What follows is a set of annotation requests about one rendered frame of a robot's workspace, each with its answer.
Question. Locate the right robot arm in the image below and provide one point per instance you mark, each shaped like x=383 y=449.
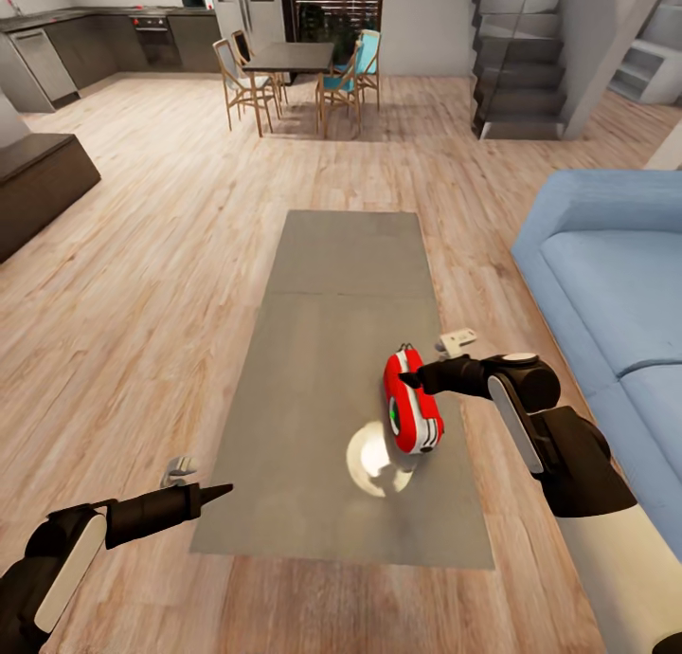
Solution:
x=632 y=579

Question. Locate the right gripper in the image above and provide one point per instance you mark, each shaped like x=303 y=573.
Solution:
x=438 y=376

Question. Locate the sofa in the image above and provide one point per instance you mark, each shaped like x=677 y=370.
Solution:
x=601 y=255

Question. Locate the fridge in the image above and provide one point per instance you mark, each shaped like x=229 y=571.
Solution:
x=262 y=21

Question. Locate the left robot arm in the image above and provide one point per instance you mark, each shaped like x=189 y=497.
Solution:
x=35 y=591

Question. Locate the radio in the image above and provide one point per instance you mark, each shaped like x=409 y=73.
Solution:
x=414 y=415

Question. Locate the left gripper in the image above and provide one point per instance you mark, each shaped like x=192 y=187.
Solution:
x=172 y=505

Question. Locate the fixed window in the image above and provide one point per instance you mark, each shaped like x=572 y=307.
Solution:
x=336 y=21

